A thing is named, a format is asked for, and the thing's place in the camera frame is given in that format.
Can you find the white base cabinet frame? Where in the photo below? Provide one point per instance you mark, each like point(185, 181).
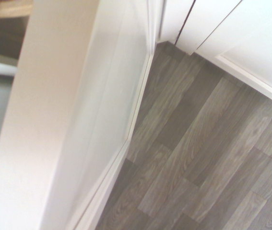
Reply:
point(171, 19)

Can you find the white cabinet door with knob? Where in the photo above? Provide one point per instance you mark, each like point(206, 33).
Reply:
point(61, 119)

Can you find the white kitchen stove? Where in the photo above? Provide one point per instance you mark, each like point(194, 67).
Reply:
point(251, 36)

